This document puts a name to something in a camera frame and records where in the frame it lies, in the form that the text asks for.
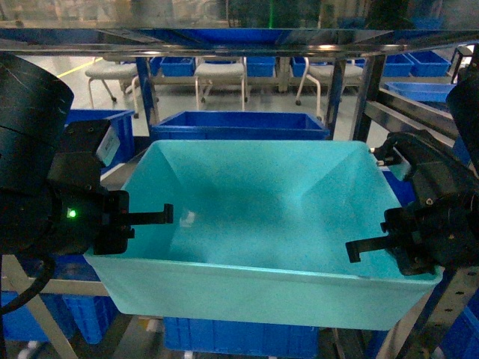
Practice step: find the grey chair middle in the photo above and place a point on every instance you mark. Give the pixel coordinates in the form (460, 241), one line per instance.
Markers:
(224, 70)

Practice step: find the blue bin lower shelf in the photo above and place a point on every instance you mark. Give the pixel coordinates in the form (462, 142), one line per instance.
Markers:
(241, 338)

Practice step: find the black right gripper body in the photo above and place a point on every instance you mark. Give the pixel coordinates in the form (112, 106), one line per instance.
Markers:
(440, 226)

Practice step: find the grey chair left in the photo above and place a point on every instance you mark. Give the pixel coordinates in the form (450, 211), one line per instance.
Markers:
(113, 70)

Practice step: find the blue bin behind teal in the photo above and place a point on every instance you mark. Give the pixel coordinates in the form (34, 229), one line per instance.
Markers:
(239, 125)

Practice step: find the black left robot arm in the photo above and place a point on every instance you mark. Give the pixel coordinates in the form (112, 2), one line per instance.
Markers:
(34, 109)

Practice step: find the grey chair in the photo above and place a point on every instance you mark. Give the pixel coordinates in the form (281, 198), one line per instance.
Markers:
(320, 73)
(113, 70)
(224, 70)

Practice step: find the teal plastic bin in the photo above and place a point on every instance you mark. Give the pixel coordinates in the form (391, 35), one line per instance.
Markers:
(259, 235)

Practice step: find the metal shelf frame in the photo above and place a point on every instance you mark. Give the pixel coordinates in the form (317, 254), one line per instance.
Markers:
(373, 105)

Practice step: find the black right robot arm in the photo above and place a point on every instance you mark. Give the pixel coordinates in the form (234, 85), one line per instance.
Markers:
(463, 104)

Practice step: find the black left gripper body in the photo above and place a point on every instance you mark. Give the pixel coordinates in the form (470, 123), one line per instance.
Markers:
(85, 216)

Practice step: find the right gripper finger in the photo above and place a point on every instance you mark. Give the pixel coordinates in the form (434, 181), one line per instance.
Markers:
(357, 247)

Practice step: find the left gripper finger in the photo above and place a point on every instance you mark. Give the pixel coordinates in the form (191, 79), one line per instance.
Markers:
(166, 216)

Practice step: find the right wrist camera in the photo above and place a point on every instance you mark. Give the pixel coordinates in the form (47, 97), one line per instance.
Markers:
(396, 154)

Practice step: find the grey chair right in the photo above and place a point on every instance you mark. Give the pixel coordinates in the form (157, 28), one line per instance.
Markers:
(320, 73)

